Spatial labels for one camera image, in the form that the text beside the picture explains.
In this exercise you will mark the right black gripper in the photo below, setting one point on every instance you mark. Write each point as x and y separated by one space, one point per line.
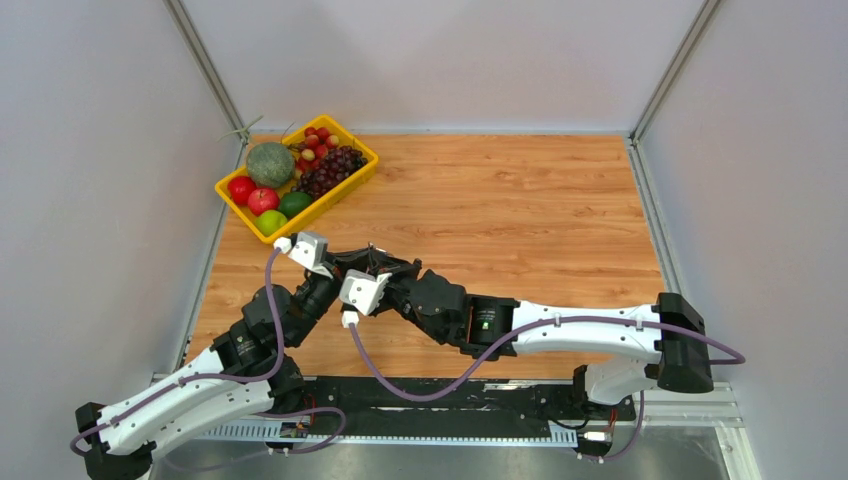
398 269

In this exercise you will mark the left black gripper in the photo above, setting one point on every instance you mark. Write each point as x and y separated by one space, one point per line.
339 262

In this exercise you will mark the silver keyring with keys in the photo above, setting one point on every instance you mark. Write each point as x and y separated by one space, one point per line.
375 259

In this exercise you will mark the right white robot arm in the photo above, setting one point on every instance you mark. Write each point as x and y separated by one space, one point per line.
656 344

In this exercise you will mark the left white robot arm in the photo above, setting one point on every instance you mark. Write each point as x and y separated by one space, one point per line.
245 371

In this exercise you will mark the dark green avocado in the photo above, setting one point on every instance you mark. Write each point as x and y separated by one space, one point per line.
291 204

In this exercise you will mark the dark purple grape bunch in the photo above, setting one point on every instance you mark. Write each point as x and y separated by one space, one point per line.
337 166

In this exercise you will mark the light green apple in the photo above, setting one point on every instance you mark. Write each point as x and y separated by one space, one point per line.
270 222

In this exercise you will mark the red-pink apple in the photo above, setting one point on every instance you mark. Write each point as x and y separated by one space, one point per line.
261 200

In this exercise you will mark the green melon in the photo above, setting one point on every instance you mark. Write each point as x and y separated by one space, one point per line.
270 164

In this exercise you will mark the yellow plastic tray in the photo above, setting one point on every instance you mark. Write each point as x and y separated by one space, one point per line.
286 184

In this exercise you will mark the red apple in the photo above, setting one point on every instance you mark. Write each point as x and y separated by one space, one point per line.
240 188

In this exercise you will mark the white zip tie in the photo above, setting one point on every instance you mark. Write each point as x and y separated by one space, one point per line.
243 133

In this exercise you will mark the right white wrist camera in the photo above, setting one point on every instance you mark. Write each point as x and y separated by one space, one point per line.
360 294

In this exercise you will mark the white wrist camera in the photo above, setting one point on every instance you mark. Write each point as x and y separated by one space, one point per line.
360 294
308 249

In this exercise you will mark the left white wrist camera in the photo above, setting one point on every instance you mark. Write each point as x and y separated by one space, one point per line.
308 249

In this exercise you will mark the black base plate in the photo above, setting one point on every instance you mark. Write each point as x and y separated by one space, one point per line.
486 409

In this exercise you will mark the left aluminium frame post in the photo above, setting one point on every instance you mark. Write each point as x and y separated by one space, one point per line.
191 36

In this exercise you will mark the aluminium frame post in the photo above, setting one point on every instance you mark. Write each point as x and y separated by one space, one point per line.
686 47
191 36

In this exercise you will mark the right aluminium frame post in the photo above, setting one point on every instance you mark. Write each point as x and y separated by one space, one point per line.
686 47

